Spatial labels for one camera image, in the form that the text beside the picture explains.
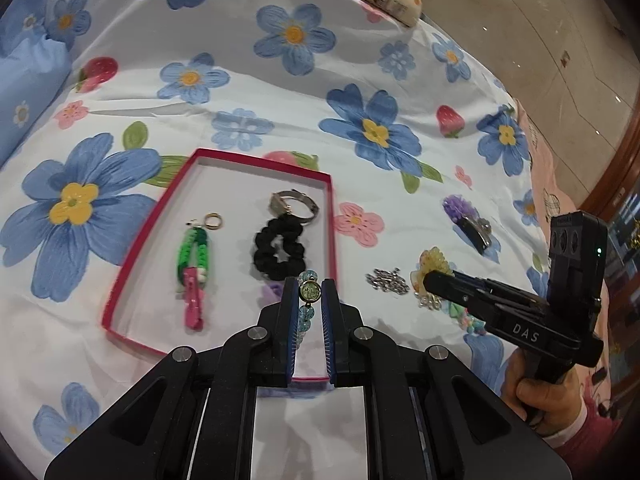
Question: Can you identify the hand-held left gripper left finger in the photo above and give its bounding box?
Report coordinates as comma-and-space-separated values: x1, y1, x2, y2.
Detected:
44, 277, 301, 480

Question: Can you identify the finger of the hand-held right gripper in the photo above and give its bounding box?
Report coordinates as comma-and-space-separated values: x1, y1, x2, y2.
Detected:
452, 271, 548, 309
424, 269, 501, 318

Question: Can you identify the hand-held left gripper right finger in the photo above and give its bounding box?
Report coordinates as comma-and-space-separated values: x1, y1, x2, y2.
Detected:
321, 278, 576, 480

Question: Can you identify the yellow hair claw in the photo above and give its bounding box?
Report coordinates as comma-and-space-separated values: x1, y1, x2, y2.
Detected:
410, 246, 456, 293

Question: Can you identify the blue-green glass bead bracelet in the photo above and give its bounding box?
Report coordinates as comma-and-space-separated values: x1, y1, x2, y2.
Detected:
295, 270, 323, 351

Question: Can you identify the black scrunchie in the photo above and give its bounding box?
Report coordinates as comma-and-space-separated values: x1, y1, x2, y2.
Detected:
253, 213, 307, 281

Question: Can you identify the pink hair clip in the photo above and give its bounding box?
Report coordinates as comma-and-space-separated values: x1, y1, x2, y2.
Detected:
181, 266, 207, 331

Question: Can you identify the silver ring bracelet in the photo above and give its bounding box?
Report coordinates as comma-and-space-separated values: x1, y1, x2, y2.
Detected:
270, 190, 321, 223

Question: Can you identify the green braided bracelet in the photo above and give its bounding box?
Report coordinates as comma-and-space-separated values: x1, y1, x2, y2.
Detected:
175, 227, 210, 296

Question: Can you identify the red shallow box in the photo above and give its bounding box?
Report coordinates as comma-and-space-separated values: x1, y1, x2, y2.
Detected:
101, 148, 334, 385

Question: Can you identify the person's right forearm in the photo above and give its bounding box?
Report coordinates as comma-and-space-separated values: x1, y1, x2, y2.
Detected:
542, 385, 631, 461

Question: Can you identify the person's right hand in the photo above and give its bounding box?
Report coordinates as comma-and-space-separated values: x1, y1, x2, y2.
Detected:
500, 347, 588, 436

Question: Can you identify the dark hair claw clip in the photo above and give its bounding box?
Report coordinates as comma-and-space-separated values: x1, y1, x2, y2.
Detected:
460, 215, 493, 256

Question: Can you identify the purple scrunchie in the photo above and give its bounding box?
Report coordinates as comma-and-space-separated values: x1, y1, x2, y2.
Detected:
442, 195, 473, 223

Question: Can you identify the wooden furniture edge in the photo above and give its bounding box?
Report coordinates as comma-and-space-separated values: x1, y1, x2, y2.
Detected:
582, 125, 640, 261

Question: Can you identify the floral white bedsheet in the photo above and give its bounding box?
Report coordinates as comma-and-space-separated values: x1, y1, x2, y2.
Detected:
0, 0, 556, 480

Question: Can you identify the light blue pillow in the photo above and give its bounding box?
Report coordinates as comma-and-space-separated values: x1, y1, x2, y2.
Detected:
0, 0, 73, 166

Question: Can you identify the purple bow hair tie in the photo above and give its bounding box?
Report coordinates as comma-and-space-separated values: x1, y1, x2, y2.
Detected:
260, 282, 286, 306

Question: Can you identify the colourful plastic bead bracelet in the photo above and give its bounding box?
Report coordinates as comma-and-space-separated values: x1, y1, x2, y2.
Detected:
447, 302, 488, 336

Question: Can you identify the silver chain bracelet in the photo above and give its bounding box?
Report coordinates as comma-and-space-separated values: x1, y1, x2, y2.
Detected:
365, 267, 411, 296

